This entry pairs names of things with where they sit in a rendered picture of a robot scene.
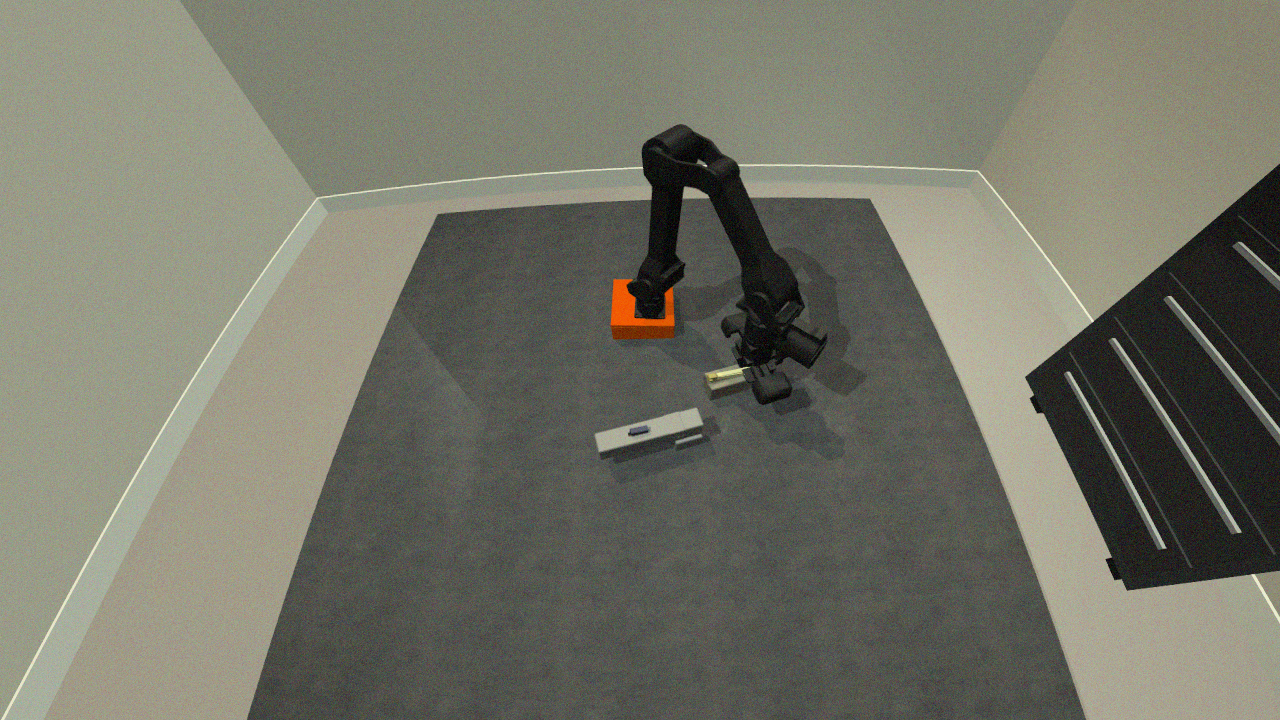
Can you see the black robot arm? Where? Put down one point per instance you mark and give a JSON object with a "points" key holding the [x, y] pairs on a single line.
{"points": [[670, 164]]}

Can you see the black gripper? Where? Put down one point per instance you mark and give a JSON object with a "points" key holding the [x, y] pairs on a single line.
{"points": [[768, 386]]}

